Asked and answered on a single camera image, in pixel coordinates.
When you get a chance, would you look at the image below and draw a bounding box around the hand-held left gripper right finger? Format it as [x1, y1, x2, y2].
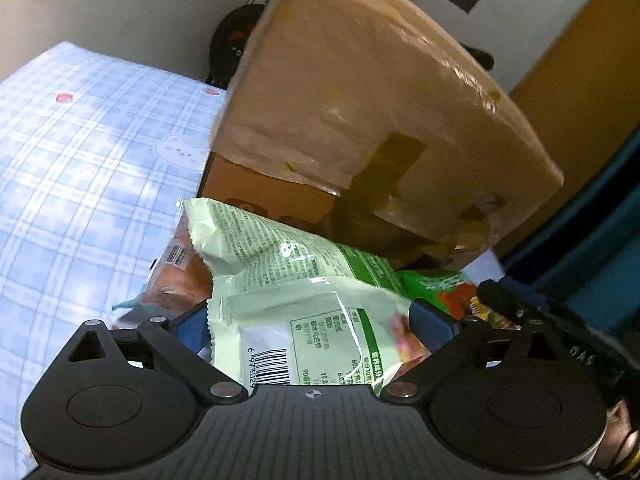
[385, 299, 568, 404]

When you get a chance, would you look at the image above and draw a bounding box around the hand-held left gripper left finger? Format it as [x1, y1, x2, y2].
[52, 305, 251, 405]

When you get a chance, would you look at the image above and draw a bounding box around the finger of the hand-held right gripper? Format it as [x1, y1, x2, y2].
[477, 280, 566, 334]

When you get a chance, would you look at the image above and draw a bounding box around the green and red snack packet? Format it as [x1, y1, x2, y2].
[397, 270, 521, 331]

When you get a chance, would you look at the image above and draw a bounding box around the pale green snack packet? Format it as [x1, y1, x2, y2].
[182, 197, 433, 396]

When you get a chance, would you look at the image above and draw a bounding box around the cardboard box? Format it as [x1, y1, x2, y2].
[197, 0, 566, 273]

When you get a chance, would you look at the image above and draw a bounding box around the person's right hand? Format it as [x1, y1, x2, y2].
[604, 400, 637, 462]

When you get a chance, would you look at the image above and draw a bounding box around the clear bread packet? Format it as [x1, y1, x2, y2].
[140, 210, 213, 312]

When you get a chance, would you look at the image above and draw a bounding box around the blue checked cloth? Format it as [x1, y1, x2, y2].
[0, 41, 228, 480]

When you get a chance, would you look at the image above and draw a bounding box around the wooden door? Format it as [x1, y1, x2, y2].
[500, 0, 640, 257]

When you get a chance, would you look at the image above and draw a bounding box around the black exercise bike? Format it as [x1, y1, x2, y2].
[207, 0, 496, 87]

